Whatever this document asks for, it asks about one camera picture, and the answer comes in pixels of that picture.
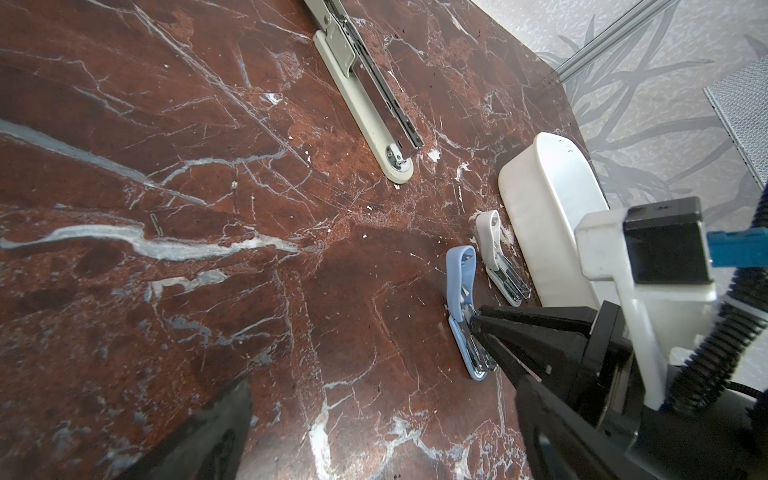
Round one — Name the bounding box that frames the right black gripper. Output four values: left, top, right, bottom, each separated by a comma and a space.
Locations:
471, 302, 767, 479

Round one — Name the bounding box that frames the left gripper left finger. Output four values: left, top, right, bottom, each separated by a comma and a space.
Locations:
119, 377, 253, 479

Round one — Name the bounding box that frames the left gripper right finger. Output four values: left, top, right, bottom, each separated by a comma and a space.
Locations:
516, 375, 653, 479

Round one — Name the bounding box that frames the white mini stapler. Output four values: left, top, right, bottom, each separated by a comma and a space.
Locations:
475, 210, 532, 307

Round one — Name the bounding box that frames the blue mini stapler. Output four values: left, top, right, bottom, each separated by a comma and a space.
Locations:
446, 245, 497, 381

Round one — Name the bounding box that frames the white plastic tray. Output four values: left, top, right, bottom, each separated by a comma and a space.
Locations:
498, 132, 619, 310

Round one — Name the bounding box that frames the white wire mesh basket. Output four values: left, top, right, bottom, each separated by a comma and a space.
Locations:
704, 70, 767, 188

